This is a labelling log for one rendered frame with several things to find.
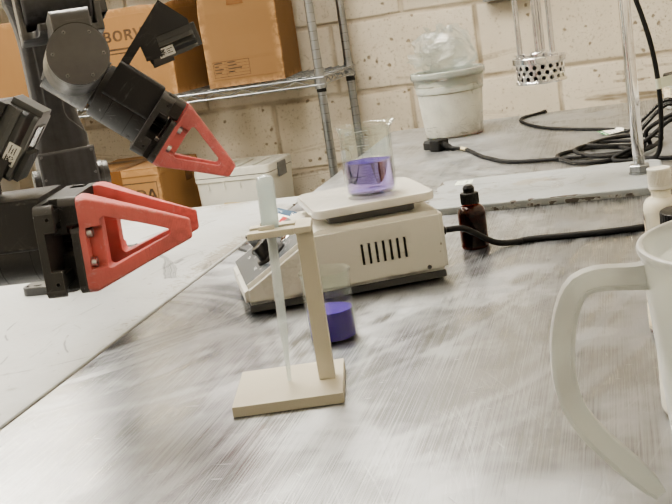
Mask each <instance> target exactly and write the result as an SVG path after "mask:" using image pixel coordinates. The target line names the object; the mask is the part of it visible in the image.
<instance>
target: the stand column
mask: <svg viewBox="0 0 672 504"><path fill-rule="evenodd" d="M618 8H619V19H620V30H621V40H622V51H623V62H624V72H625V83H626V94H627V104H628V115H629V126H630V136H631V147H632V156H633V162H634V163H633V164H630V165H629V167H630V172H629V175H643V174H647V170H646V169H647V168H649V167H650V166H649V163H648V162H645V158H644V144H643V133H642V122H641V111H640V101H639V90H638V79H637V68H636V57H635V46H634V35H633V24H632V13H631V2H630V0H618Z"/></svg>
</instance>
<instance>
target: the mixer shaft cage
mask: <svg viewBox="0 0 672 504"><path fill-rule="evenodd" d="M544 3H545V12H546V21H547V31H548V40H549V49H550V51H548V50H546V49H545V40H544V31H543V21H542V12H541V3H540V0H530V9H531V18H532V27H533V36H534V45H535V52H531V53H530V54H529V56H525V54H523V51H522V42H521V33H520V24H519V15H518V7H517V0H511V4H512V13H513V21H514V30H515V39H516V48H517V55H516V56H515V59H513V60H512V63H513V66H516V73H517V83H516V85H517V86H530V85H539V84H547V83H553V82H558V81H562V80H565V79H567V76H565V67H564V59H566V52H557V50H555V42H554V33H553V23H552V14H551V5H550V0H544Z"/></svg>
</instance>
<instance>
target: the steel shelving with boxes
mask: <svg viewBox="0 0 672 504"><path fill-rule="evenodd" d="M303 1H304V7H305V14H306V20H307V27H308V33H309V40H310V47H311V53H312V60H313V66H314V69H313V70H309V69H308V70H305V71H302V69H301V63H300V55H299V48H298V41H297V35H296V28H295V22H294V15H293V9H292V2H291V0H171V1H168V2H166V3H164V4H165V5H167V6H168V7H170V8H171V9H173V10H175V11H176V12H178V13H179V14H181V15H182V16H184V17H185V18H187V19H188V21H189V23H191V22H194V24H195V26H196V29H197V31H198V33H199V36H200V38H201V41H202V43H203V44H201V45H199V46H197V47H194V48H193V49H191V50H189V51H186V52H184V53H181V54H179V55H176V56H174V59H175V60H174V61H171V62H169V63H166V64H164V65H161V66H159V67H157V68H154V66H153V64H151V62H150V61H146V59H145V56H144V54H143V52H142V49H141V47H140V48H139V49H138V51H137V53H136V54H135V56H134V58H133V59H132V61H131V63H130V65H131V66H133V67H134V68H136V69H138V70H139V71H141V72H142V73H144V74H146V75H147V76H149V77H151V78H152V79H154V80H155V81H157V82H159V83H160V84H162V85H163V86H165V88H166V89H165V90H166V91H167V92H171V93H172V94H174V95H175V96H177V97H179V98H181V97H187V98H185V99H183V100H186V99H188V98H189V97H193V98H197V99H201V100H196V101H189V102H187V103H196V102H203V101H211V100H218V99H226V98H233V97H240V96H248V95H255V94H263V93H270V92H278V91H285V90H292V89H300V88H307V87H315V89H317V93H318V99H319V106H320V113H321V119H322V126H323V132H324V139H325V145H326V152H327V159H328V165H329V172H330V178H332V177H333V176H334V175H336V174H337V173H338V166H337V159H336V152H335V146H334V139H333V132H332V126H331V119H330V112H329V106H328V99H327V92H326V91H327V89H326V88H327V84H329V83H331V82H333V81H336V80H338V79H341V78H343V77H346V81H347V85H348V92H349V99H350V106H351V113H352V116H357V115H360V112H359V105H358V98H357V91H356V84H355V75H356V74H355V72H356V71H355V69H354V66H355V64H353V61H352V57H351V50H350V43H349V36H348V29H347V22H346V15H345V8H344V1H343V0H335V3H336V10H337V17H338V24H339V31H340V37H341V44H342V51H343V58H344V62H343V64H344V65H342V66H339V65H337V66H335V67H332V66H330V67H327V68H324V67H323V66H322V59H321V53H320V46H319V39H318V33H317V26H316V19H315V13H314V6H313V0H303ZM154 5H155V4H151V5H136V6H130V7H123V8H117V9H111V10H108V11H107V13H106V16H105V18H104V19H103V21H104V25H105V30H104V32H103V36H104V38H105V39H106V41H107V43H108V46H109V50H110V62H111V63H112V64H111V65H113V66H115V67H117V66H118V64H119V63H120V61H121V60H122V58H123V56H124V55H125V53H126V51H127V50H128V48H129V46H130V45H131V43H132V41H133V40H134V38H135V36H136V35H137V33H138V31H139V30H140V28H141V26H142V25H143V23H144V22H145V20H146V18H147V17H148V15H149V13H150V12H151V10H152V8H153V7H154ZM343 67H344V68H343ZM343 70H344V72H341V71H343ZM307 72H308V73H307ZM338 72H339V73H338ZM326 73H328V74H326ZM306 74H307V75H306ZM339 74H341V75H342V76H340V77H339ZM313 75H314V76H313ZM336 75H337V76H336ZM291 76H292V77H291ZM329 76H332V78H330V77H329ZM334 76H335V77H336V78H335V79H333V77H334ZM298 77H299V78H298ZM325 77H326V78H325ZM328 78H329V79H330V80H331V81H328V82H326V81H327V79H328ZM282 79H284V80H282ZM313 79H314V82H315V85H310V84H305V83H301V82H298V81H305V80H313ZM332 79H333V80H332ZM275 80H276V81H275ZM260 82H261V83H260ZM291 82H293V83H291ZM283 83H291V84H289V85H287V86H285V87H283V88H280V87H275V86H271V85H276V84H283ZM294 83H299V84H303V85H308V86H300V87H293V88H286V87H288V86H290V85H292V84H294ZM261 86H265V87H263V88H262V89H260V90H258V91H256V92H255V91H251V90H246V89H247V88H254V87H261ZM268 86H269V87H274V88H278V90H271V91H263V92H259V91H261V90H263V89H264V88H266V87H268ZM284 88H285V89H284ZM211 89H212V90H211ZM239 89H240V90H239ZM203 90H204V91H203ZM232 90H238V91H236V92H235V93H233V94H231V95H227V94H222V93H218V92H225V91H232ZM241 90H245V91H249V92H254V93H248V94H241V95H234V94H236V93H237V92H239V91H241ZM196 91H197V92H196ZM181 93H182V94H181ZM210 93H213V94H211V95H210V96H212V95H214V94H221V95H225V96H226V97H219V98H211V99H207V98H209V97H210V96H208V97H206V98H204V99H203V98H198V97H194V96H195V95H203V94H210ZM22 94H23V95H25V96H27V97H28V98H29V94H28V89H27V85H26V80H25V75H24V71H23V66H22V61H21V57H20V52H19V48H18V44H17V40H16V37H15V34H14V31H13V28H12V26H11V23H10V22H9V23H3V24H0V98H8V97H14V96H18V95H22ZM232 95H234V96H232ZM232 160H233V162H234V163H235V164H236V167H235V169H234V170H233V172H232V173H231V175H230V176H229V177H225V176H219V175H212V174H206V173H200V172H193V171H186V170H179V169H172V168H165V167H158V166H155V165H154V164H152V163H150V162H149V161H147V159H146V158H145V157H143V156H140V157H132V158H123V159H117V160H115V161H112V162H110V163H108V166H109V170H110V175H111V183H112V184H115V185H118V186H121V187H124V188H127V189H130V190H133V191H136V192H139V193H142V194H145V195H148V196H151V197H154V198H158V199H161V200H165V201H168V202H172V203H175V204H179V205H182V206H186V207H189V208H194V207H203V206H212V205H221V204H230V203H240V202H249V201H258V197H257V190H256V178H257V177H259V176H260V175H262V174H268V175H270V176H272V177H273V180H274V186H275V194H276V198H286V197H295V195H294V186H293V178H292V169H291V166H292V162H291V161H292V159H291V155H290V154H289V153H285V154H275V155H266V156H257V157H248V158H238V159H232Z"/></svg>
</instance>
